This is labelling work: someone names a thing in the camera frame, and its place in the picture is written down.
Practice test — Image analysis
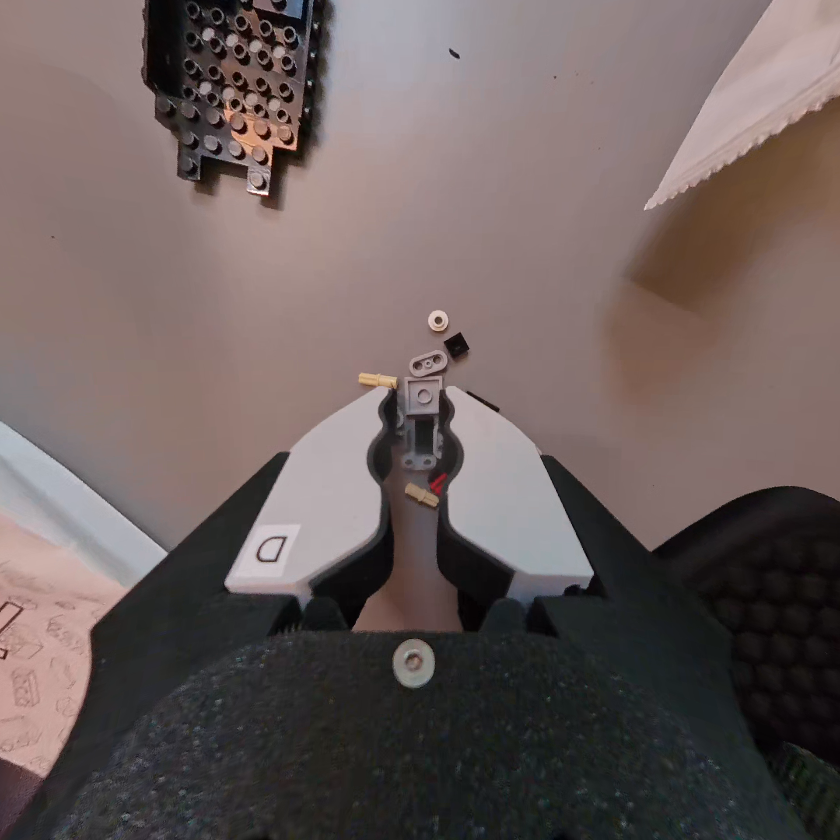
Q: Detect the grey bracket brick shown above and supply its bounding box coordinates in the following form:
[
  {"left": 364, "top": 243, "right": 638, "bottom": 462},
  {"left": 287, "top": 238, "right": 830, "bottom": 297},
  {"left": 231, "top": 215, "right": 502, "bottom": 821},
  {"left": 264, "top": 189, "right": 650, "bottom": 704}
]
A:
[{"left": 400, "top": 376, "right": 448, "bottom": 471}]

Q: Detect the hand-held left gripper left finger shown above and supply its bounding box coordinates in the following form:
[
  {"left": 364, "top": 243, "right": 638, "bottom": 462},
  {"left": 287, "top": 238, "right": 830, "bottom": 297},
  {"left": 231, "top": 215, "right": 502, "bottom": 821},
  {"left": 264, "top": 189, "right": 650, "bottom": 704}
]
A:
[{"left": 224, "top": 387, "right": 399, "bottom": 630}]

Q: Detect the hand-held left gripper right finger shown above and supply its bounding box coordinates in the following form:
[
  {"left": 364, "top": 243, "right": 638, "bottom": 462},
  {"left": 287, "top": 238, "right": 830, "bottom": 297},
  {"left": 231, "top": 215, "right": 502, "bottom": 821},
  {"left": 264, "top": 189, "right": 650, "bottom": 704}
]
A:
[{"left": 437, "top": 386, "right": 595, "bottom": 632}]

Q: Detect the grey desk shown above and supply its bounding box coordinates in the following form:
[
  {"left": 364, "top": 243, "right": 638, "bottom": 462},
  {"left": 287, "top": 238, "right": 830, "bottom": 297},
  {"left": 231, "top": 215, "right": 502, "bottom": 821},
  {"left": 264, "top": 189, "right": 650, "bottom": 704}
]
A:
[{"left": 0, "top": 0, "right": 840, "bottom": 657}]

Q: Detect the small white paper bag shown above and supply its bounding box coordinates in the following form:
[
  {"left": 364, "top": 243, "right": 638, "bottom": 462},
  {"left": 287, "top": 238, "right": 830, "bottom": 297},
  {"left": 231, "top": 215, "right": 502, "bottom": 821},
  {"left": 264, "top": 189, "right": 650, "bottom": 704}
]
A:
[{"left": 643, "top": 0, "right": 840, "bottom": 212}]

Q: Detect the black toy chassis plate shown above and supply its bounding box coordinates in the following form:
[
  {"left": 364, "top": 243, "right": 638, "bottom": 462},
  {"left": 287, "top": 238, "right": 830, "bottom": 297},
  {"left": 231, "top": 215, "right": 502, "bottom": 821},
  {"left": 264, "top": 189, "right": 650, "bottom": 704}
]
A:
[{"left": 141, "top": 0, "right": 329, "bottom": 198}]

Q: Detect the opened printed paper bag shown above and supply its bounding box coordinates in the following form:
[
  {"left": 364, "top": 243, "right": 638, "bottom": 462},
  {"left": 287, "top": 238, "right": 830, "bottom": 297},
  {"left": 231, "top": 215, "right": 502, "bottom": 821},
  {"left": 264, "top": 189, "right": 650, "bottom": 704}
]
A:
[{"left": 0, "top": 420, "right": 168, "bottom": 782}]

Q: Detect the cluster of grey tan bricks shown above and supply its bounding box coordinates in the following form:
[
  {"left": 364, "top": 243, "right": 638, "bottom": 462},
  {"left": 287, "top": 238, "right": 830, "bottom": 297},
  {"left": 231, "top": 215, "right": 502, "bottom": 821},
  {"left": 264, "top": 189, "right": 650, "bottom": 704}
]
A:
[{"left": 358, "top": 310, "right": 500, "bottom": 508}]

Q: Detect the black honeycomb cushion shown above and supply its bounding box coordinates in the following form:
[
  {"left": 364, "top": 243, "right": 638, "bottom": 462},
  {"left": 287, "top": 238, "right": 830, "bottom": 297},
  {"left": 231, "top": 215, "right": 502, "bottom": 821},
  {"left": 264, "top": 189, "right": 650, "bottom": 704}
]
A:
[{"left": 653, "top": 486, "right": 840, "bottom": 769}]

